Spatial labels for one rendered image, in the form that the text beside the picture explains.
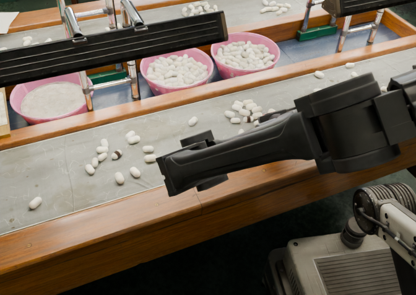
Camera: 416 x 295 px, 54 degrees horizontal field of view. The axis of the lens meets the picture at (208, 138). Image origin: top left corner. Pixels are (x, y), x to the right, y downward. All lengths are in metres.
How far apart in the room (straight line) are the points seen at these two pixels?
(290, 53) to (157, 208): 1.00
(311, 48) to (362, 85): 1.39
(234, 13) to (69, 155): 1.03
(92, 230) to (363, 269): 0.82
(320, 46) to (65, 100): 1.09
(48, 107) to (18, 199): 0.38
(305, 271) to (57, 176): 0.78
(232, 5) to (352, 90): 1.56
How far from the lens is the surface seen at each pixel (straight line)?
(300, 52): 1.83
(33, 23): 1.90
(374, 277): 1.40
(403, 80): 0.50
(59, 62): 1.04
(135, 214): 1.07
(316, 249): 1.40
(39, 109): 1.48
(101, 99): 1.55
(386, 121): 0.48
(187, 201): 1.08
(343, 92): 0.48
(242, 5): 2.00
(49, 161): 1.28
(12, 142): 1.34
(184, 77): 1.53
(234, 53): 1.65
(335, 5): 1.32
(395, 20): 2.13
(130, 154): 1.24
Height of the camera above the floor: 1.63
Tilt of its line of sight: 45 degrees down
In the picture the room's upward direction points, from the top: 2 degrees clockwise
